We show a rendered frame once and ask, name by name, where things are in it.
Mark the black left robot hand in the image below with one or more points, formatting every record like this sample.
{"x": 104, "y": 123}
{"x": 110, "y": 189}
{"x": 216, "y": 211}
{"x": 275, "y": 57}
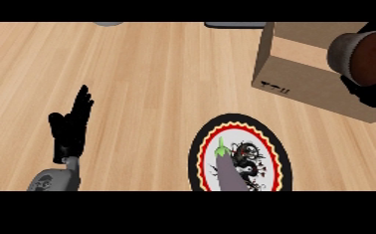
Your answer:
{"x": 72, "y": 128}

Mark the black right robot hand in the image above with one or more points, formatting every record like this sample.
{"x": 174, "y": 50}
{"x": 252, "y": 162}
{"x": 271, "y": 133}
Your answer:
{"x": 364, "y": 95}

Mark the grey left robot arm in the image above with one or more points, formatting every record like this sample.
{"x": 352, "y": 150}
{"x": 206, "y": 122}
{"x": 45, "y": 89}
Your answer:
{"x": 54, "y": 180}

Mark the brown cardboard box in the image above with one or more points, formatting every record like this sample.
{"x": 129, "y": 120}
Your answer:
{"x": 302, "y": 75}

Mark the black-rimmed patterned plate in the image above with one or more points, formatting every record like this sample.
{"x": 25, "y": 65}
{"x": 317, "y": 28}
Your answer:
{"x": 263, "y": 138}

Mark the grey round object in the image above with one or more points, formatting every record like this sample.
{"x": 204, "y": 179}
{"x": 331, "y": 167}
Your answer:
{"x": 107, "y": 23}

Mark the dark grey flat object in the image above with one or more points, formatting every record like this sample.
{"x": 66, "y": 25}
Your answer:
{"x": 234, "y": 24}

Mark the purple eggplant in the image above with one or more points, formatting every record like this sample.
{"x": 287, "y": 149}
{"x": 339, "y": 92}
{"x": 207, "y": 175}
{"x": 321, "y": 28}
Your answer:
{"x": 228, "y": 175}

